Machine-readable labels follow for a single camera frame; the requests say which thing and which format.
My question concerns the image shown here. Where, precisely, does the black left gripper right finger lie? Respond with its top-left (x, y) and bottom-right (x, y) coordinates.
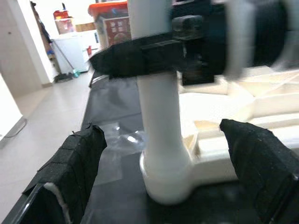
top-left (219, 118), bottom-right (299, 224)

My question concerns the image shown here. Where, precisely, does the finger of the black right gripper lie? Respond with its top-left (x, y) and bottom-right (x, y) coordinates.
top-left (89, 32), bottom-right (187, 81)

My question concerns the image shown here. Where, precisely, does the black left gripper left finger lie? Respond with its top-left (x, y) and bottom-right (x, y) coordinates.
top-left (6, 123), bottom-right (108, 224)

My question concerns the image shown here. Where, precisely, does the white plastic table leg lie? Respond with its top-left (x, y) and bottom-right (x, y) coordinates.
top-left (127, 0), bottom-right (196, 168)

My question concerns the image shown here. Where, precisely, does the orange lid storage box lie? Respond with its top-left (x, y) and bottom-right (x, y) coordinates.
top-left (88, 1), bottom-right (131, 49)

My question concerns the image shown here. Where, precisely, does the black tablecloth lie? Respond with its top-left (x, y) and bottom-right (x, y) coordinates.
top-left (4, 70), bottom-right (299, 224)

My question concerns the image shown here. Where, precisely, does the brown cardboard carton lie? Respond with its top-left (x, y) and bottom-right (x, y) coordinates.
top-left (75, 22), bottom-right (97, 33)

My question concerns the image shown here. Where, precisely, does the clear tape patch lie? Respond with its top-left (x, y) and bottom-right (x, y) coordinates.
top-left (93, 121), bottom-right (150, 185)

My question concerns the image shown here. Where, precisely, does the mop with black head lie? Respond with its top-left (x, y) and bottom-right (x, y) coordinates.
top-left (55, 42), bottom-right (81, 84)

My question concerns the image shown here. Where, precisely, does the red cardboard box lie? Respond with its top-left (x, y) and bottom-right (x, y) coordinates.
top-left (53, 9), bottom-right (77, 35)

